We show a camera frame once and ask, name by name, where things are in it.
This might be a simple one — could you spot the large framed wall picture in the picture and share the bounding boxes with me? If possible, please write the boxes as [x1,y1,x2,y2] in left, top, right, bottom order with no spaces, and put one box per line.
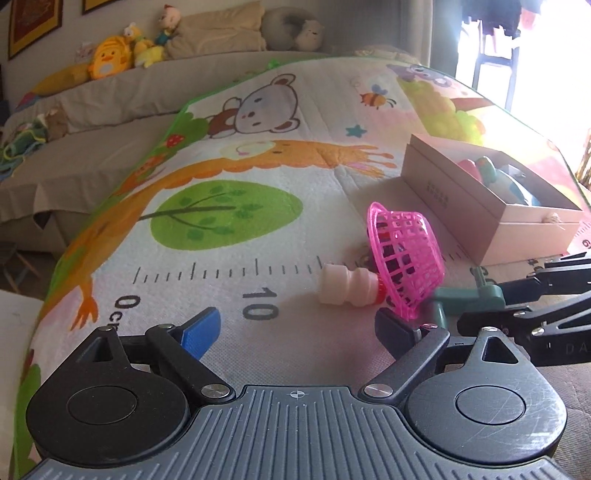
[7,0,64,60]

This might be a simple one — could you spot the long yellow plush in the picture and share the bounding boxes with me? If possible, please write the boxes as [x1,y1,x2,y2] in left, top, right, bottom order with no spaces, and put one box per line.
[32,62,96,96]

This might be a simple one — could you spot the grey bear neck pillow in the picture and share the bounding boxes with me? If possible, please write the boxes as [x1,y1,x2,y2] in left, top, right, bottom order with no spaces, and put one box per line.
[260,6,329,53]

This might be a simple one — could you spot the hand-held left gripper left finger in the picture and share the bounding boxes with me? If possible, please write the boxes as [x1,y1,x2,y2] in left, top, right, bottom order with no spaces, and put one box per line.
[76,307,236,405]

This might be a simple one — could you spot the green plastic toy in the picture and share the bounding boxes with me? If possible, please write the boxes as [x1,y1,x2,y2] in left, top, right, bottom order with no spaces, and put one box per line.
[425,266,507,329]

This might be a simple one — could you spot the dark chair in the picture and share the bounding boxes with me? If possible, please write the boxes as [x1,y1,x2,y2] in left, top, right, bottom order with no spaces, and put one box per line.
[455,0,591,139]

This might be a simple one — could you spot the hanging clothes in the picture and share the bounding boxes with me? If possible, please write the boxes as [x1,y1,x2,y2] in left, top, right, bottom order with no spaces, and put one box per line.
[462,0,542,36]

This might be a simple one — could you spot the wooden stool legs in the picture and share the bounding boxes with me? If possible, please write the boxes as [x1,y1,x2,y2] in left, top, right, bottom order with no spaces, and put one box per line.
[0,242,42,294]

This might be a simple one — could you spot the green toy egg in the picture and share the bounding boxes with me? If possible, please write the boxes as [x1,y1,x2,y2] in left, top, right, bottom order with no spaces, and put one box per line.
[478,156,499,184]

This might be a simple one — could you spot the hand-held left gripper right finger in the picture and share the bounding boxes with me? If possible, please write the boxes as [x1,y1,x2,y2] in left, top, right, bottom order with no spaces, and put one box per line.
[363,307,536,407]

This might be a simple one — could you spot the small brown plush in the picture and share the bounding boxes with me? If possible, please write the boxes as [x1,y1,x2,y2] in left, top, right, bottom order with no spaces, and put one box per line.
[44,108,70,140]

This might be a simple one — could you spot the yellow white duck plush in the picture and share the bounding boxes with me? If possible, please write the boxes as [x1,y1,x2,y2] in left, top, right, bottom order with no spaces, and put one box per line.
[122,21,165,69]

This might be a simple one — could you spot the white bottle red cap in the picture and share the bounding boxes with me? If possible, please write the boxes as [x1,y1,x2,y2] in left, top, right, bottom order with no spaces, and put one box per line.
[320,263,388,306]

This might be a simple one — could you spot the doll with green clothes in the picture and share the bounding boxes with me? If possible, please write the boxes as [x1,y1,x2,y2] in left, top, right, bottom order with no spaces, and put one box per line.
[154,4,184,47]

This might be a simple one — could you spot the pink plastic mesh basket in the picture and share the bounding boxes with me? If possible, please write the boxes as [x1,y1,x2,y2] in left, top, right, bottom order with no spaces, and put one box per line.
[366,201,447,320]

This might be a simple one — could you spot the pink cardboard box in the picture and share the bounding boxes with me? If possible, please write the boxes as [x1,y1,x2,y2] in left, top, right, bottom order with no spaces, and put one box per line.
[399,133,584,267]

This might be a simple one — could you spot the printed play mat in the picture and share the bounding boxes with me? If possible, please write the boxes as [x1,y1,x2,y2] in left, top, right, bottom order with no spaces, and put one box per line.
[14,57,591,480]

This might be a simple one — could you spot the beige covered sofa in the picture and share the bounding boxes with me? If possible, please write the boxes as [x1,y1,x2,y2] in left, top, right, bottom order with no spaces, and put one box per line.
[0,45,419,247]

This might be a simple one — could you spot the pale pink cloth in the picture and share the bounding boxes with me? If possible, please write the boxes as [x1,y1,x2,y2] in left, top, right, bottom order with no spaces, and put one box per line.
[355,44,419,64]

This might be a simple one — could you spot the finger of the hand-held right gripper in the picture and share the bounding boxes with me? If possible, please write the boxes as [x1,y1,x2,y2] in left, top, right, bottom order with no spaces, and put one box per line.
[500,251,591,306]
[457,292,591,336]

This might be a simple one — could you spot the beige pillow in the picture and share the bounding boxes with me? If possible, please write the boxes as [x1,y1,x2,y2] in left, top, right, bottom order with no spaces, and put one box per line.
[166,1,268,60]

